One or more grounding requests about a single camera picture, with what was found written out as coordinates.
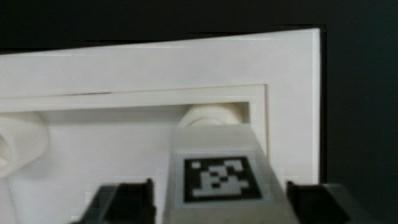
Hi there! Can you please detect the white square tabletop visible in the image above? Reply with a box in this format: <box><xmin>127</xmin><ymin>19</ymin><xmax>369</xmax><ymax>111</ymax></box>
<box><xmin>0</xmin><ymin>85</ymin><xmax>266</xmax><ymax>224</ymax></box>

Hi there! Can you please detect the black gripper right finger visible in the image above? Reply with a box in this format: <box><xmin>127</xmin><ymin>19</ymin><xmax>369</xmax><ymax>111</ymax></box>
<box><xmin>285</xmin><ymin>182</ymin><xmax>379</xmax><ymax>224</ymax></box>

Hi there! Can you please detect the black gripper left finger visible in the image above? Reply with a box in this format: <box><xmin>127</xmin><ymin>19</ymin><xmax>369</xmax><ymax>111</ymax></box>
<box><xmin>70</xmin><ymin>179</ymin><xmax>156</xmax><ymax>224</ymax></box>

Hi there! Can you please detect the white table leg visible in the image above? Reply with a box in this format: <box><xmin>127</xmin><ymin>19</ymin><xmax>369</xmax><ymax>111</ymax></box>
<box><xmin>159</xmin><ymin>123</ymin><xmax>301</xmax><ymax>224</ymax></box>

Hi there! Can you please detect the white L-shaped obstacle fence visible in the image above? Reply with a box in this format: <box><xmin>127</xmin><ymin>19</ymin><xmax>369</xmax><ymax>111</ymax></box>
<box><xmin>0</xmin><ymin>29</ymin><xmax>319</xmax><ymax>183</ymax></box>

